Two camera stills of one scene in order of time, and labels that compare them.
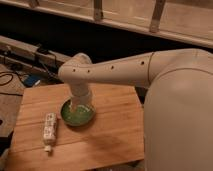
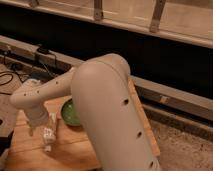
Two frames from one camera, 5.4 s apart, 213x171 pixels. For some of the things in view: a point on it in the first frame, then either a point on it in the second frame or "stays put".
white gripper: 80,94 to 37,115
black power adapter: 43,50 stays put
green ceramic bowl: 80,118 stays put
